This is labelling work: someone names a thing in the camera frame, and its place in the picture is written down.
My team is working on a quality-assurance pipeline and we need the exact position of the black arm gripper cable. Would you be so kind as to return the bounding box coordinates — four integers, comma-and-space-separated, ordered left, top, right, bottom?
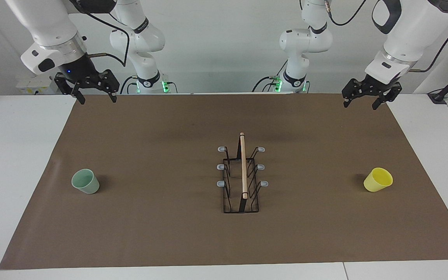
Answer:
325, 0, 448, 73
66, 0, 131, 67

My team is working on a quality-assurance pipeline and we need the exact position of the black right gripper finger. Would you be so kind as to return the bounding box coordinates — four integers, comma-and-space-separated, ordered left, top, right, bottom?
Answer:
92, 69, 120, 103
55, 73, 87, 105

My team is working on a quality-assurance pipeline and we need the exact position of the black wire cup rack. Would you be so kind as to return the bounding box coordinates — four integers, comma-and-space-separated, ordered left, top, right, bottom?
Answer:
217, 132, 269, 214

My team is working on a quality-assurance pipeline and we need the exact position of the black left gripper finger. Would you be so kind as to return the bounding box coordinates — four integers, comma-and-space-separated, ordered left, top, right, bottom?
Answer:
372, 82, 403, 110
342, 78, 364, 108

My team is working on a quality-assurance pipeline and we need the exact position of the black left arm gripper cable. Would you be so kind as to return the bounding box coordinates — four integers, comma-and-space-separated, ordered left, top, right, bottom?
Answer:
325, 0, 448, 73

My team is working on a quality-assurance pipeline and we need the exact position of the white power strip box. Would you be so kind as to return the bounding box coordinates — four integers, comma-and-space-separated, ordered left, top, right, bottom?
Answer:
16, 74, 59, 95

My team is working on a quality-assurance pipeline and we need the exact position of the black right arm gripper cable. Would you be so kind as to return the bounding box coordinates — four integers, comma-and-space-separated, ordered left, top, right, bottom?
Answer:
66, 0, 131, 67

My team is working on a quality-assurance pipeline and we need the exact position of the brown table mat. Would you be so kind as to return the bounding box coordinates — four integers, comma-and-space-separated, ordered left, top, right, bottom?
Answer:
0, 93, 448, 270

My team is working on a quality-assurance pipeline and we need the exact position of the pale green plastic cup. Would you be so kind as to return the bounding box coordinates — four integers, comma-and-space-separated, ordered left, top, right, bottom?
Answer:
71, 168, 100, 194

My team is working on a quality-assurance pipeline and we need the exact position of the yellow plastic cup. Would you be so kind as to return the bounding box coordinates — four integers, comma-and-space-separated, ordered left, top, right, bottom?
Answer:
363, 167, 394, 193

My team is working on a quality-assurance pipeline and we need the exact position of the black base power cable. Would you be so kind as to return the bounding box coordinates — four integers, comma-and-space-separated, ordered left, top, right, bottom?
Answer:
252, 58, 287, 93
120, 75, 139, 95

